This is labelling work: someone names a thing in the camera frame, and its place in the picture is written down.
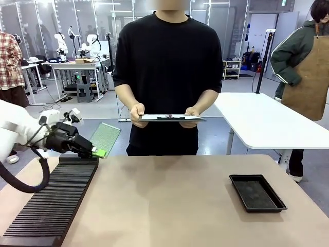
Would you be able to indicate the person in brown apron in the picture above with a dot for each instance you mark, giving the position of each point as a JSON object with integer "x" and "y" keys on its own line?
{"x": 306, "y": 67}

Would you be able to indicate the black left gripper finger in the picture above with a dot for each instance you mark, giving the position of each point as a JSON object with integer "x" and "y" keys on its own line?
{"x": 99, "y": 153}
{"x": 83, "y": 142}

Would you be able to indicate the white side table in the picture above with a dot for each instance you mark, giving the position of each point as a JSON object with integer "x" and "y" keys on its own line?
{"x": 270, "y": 121}

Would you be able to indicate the white background desk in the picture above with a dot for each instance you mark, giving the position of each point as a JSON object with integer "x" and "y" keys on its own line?
{"x": 32, "y": 77}

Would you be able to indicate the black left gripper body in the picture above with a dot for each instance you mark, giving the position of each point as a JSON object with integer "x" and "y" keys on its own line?
{"x": 60, "y": 137}

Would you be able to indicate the white background workbench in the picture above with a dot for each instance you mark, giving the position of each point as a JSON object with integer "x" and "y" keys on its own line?
{"x": 77, "y": 65}

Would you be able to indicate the green perforated PCB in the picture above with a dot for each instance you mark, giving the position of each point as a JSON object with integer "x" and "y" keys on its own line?
{"x": 105, "y": 137}

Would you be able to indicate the person in plaid shirt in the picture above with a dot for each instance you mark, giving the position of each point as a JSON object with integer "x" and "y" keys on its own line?
{"x": 10, "y": 67}

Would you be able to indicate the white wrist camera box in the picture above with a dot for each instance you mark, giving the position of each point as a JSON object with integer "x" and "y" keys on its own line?
{"x": 75, "y": 115}

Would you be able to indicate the person in black t-shirt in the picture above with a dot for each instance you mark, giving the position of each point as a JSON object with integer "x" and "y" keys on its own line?
{"x": 167, "y": 64}

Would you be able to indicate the grey clipboard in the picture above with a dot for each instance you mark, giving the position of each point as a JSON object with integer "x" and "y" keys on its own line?
{"x": 172, "y": 118}

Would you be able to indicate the white tape roll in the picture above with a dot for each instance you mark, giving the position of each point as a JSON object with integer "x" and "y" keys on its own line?
{"x": 12, "y": 159}

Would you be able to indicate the grey plastic stool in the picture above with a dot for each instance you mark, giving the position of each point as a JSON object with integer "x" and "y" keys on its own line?
{"x": 84, "y": 92}

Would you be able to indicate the black slotted PCB rack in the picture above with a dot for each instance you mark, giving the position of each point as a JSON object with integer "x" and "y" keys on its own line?
{"x": 54, "y": 198}

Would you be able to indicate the person's right hand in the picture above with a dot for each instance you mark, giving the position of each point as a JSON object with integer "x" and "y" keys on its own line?
{"x": 136, "y": 115}

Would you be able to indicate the black tripod pole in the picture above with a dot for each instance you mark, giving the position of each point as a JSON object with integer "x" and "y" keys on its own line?
{"x": 263, "y": 61}

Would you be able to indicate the white floor power strip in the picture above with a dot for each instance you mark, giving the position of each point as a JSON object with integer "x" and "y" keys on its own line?
{"x": 125, "y": 120}

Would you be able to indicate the person's left hand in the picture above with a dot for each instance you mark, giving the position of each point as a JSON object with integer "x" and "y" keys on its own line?
{"x": 191, "y": 113}

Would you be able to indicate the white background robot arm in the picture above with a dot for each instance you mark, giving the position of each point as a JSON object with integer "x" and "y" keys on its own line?
{"x": 61, "y": 45}
{"x": 91, "y": 45}

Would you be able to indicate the white shoe shelf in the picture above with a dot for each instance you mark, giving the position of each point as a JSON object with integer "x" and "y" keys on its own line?
{"x": 232, "y": 69}

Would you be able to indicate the brown cardboard box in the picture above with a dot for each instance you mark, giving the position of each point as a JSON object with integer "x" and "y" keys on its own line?
{"x": 84, "y": 60}

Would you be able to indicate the black plastic tray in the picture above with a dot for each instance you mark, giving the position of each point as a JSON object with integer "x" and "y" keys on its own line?
{"x": 257, "y": 196}

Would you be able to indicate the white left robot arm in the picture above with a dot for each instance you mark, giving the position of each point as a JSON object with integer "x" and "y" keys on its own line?
{"x": 11, "y": 128}

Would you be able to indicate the person's left forearm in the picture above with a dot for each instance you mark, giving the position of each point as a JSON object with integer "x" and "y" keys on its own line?
{"x": 205, "y": 100}

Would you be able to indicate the person's right forearm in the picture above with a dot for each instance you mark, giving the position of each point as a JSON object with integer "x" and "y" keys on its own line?
{"x": 126, "y": 95}

